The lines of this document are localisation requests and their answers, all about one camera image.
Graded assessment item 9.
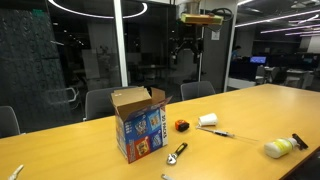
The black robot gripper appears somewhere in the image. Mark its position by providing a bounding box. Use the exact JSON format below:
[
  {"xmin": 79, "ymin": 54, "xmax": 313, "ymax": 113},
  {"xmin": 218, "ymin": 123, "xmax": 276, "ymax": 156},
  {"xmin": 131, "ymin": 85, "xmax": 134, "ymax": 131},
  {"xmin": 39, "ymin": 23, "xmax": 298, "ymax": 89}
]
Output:
[{"xmin": 169, "ymin": 23, "xmax": 203, "ymax": 63}]

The robot arm with green band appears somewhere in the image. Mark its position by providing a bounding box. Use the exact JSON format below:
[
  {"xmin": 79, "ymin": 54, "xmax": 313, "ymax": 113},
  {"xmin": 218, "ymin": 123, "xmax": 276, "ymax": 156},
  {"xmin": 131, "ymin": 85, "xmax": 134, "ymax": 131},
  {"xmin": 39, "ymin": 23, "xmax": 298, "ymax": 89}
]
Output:
[{"xmin": 170, "ymin": 0, "xmax": 234, "ymax": 63}]

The blue cardboard snack box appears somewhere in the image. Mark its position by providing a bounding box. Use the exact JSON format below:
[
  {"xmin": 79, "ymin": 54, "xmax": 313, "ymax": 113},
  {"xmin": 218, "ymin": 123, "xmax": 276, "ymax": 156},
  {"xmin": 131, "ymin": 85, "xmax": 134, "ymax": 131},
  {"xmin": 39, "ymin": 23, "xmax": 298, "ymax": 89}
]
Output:
[{"xmin": 111, "ymin": 87, "xmax": 171, "ymax": 163}]

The grey chair behind box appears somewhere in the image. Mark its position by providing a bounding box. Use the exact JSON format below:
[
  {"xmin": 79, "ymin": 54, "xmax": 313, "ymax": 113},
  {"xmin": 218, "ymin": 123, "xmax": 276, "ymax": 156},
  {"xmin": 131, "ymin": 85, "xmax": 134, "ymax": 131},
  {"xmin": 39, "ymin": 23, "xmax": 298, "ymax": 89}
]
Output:
[{"xmin": 83, "ymin": 85, "xmax": 138, "ymax": 122}]

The grey chair at right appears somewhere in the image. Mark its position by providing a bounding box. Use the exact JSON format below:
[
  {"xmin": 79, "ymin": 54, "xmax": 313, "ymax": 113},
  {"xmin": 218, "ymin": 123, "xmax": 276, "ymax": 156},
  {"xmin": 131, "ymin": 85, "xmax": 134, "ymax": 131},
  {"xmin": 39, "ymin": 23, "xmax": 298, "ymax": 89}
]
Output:
[{"xmin": 180, "ymin": 81, "xmax": 215, "ymax": 101}]

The blue computer monitor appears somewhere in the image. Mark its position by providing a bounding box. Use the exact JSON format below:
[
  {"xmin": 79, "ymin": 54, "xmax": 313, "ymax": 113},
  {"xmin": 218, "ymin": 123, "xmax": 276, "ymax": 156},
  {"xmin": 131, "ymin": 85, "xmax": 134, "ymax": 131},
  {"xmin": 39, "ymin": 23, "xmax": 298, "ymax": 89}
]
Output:
[{"xmin": 250, "ymin": 56, "xmax": 267, "ymax": 64}]

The white paper cup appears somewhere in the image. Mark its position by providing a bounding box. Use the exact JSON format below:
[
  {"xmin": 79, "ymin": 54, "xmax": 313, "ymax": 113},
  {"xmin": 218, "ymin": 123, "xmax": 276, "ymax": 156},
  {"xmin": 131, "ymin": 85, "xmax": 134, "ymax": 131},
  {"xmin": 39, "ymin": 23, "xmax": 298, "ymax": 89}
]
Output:
[{"xmin": 198, "ymin": 113, "xmax": 218, "ymax": 126}]

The orange black tape measure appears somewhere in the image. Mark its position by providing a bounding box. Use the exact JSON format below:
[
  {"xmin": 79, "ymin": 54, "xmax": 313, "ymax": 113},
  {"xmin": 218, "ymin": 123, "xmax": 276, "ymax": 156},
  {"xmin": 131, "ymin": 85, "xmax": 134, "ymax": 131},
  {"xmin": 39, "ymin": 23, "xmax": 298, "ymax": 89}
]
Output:
[{"xmin": 175, "ymin": 120, "xmax": 189, "ymax": 132}]

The white yellow-labelled spray bottle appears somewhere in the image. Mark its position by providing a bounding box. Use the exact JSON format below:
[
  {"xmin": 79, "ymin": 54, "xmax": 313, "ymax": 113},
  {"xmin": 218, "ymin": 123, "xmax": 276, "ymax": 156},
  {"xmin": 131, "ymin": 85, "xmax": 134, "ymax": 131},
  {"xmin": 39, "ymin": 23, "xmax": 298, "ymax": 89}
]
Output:
[{"xmin": 264, "ymin": 134, "xmax": 308, "ymax": 159}]

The silver adjustable wrench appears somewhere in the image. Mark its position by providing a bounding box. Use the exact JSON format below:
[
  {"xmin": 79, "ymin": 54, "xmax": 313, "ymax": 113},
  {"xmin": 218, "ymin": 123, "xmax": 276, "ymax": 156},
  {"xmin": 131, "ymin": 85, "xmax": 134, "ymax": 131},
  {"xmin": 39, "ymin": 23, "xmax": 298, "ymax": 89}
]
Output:
[{"xmin": 161, "ymin": 174, "xmax": 173, "ymax": 180}]

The grey chair at left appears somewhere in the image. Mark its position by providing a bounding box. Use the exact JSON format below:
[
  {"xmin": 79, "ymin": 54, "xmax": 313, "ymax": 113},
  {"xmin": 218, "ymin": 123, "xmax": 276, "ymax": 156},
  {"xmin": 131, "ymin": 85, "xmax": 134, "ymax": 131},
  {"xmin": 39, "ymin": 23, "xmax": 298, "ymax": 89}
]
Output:
[{"xmin": 0, "ymin": 106, "xmax": 21, "ymax": 138}]

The silver tool at left edge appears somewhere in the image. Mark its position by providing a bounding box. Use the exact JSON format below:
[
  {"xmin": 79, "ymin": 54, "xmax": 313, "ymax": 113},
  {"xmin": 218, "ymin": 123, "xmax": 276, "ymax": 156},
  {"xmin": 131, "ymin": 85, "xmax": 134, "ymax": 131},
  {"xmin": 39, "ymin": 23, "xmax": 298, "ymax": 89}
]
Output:
[{"xmin": 8, "ymin": 164, "xmax": 24, "ymax": 180}]

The black-handled adjustable wrench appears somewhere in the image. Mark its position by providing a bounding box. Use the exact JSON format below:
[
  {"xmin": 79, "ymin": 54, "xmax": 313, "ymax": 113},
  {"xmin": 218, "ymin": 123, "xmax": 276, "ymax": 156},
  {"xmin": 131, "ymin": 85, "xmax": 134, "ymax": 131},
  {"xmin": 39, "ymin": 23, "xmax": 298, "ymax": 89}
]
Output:
[{"xmin": 167, "ymin": 142, "xmax": 188, "ymax": 165}]

